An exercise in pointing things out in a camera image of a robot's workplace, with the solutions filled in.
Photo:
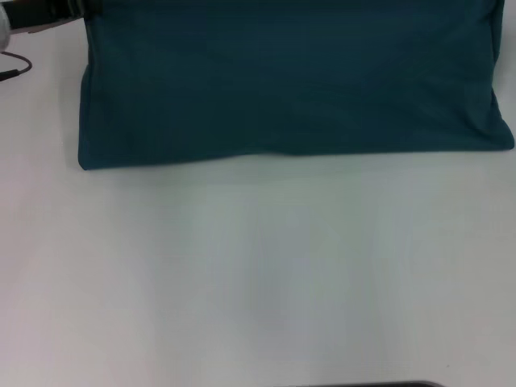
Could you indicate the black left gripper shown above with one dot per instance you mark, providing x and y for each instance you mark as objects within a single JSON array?
[{"x": 38, "y": 14}]

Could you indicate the teal t-shirt with cream letters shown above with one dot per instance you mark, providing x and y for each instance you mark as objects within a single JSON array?
[{"x": 282, "y": 80}]

